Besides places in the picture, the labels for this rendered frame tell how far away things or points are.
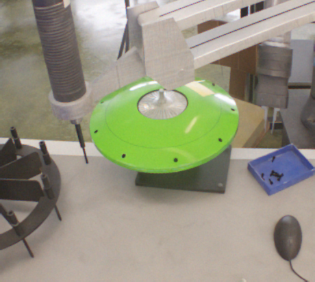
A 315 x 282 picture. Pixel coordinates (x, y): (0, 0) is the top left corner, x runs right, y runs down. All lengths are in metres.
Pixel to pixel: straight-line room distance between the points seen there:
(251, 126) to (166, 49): 1.15
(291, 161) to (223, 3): 0.63
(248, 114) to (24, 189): 0.98
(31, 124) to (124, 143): 2.00
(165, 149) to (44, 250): 0.33
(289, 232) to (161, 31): 0.53
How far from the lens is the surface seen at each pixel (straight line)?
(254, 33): 0.53
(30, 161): 0.98
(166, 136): 0.85
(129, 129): 0.88
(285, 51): 0.90
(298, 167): 1.04
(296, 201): 0.97
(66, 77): 0.47
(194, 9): 0.48
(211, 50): 0.51
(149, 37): 0.46
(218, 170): 1.01
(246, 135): 1.56
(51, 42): 0.45
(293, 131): 1.24
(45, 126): 2.78
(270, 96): 0.92
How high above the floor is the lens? 1.64
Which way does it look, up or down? 39 degrees down
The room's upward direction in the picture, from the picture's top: 6 degrees counter-clockwise
